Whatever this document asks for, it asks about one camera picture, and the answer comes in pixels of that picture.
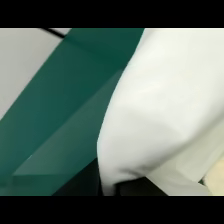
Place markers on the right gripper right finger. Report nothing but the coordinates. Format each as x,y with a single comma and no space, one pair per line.
140,187

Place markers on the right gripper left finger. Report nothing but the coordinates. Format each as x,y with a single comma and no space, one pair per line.
83,183

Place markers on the white shirt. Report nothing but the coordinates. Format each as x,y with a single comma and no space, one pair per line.
166,100

